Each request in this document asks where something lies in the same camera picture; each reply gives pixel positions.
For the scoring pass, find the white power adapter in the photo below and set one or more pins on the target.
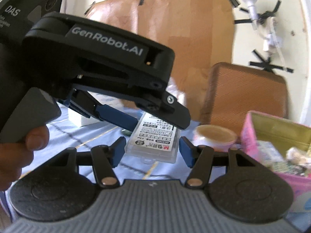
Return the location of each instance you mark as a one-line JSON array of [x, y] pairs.
[[272, 42]]

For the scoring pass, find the green printed tissue pack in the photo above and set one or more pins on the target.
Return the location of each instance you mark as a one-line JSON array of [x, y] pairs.
[[268, 154]]

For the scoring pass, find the black tape cross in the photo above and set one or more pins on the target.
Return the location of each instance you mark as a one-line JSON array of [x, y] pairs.
[[243, 21], [267, 64]]

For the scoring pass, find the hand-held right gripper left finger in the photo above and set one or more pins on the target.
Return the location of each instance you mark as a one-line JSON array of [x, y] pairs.
[[117, 150]]

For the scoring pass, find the clear barcode label package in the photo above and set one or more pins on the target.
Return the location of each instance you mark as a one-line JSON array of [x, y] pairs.
[[155, 138]]

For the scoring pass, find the person's left hand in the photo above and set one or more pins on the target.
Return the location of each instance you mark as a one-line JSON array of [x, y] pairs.
[[36, 138]]

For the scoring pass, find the wooden board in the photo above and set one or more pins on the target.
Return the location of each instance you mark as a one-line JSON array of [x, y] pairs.
[[182, 29]]

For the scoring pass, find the blue striped tablecloth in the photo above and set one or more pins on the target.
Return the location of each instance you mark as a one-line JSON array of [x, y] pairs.
[[73, 138]]

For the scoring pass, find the pink box with gold lining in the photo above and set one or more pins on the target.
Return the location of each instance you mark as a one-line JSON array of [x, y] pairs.
[[247, 133]]

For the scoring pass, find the small yogurt cup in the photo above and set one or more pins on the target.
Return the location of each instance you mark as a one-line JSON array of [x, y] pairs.
[[215, 134]]

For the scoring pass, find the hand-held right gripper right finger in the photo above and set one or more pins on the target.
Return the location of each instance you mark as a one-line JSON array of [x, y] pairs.
[[185, 153]]

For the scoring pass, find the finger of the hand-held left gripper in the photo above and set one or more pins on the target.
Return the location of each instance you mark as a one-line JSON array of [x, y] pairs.
[[116, 117], [177, 116]]

